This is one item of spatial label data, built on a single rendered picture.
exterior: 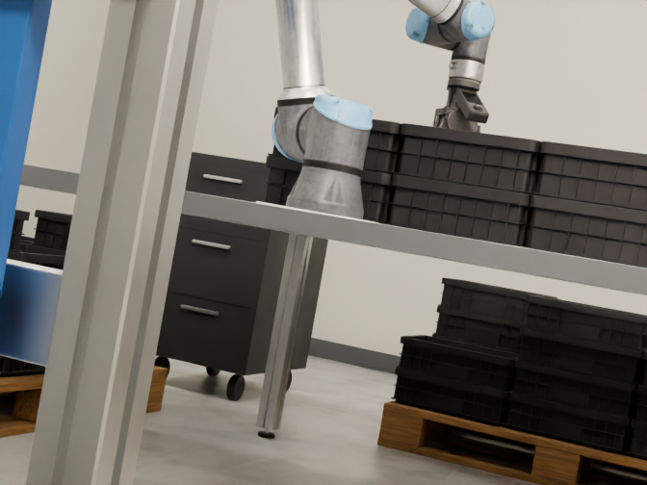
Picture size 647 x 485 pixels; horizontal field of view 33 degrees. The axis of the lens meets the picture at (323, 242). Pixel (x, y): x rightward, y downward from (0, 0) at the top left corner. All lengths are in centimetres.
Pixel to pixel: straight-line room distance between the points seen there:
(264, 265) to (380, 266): 206
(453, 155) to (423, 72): 380
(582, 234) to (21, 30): 172
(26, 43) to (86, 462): 22
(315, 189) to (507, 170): 43
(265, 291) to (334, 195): 204
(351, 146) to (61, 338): 154
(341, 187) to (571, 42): 398
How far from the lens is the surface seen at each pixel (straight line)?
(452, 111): 237
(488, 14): 224
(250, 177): 406
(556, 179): 223
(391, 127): 232
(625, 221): 219
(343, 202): 204
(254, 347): 407
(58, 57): 637
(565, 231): 221
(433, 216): 228
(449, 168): 227
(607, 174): 221
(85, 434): 55
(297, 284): 346
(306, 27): 220
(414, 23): 235
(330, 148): 205
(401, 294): 596
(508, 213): 224
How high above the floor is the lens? 66
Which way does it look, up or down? level
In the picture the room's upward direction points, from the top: 10 degrees clockwise
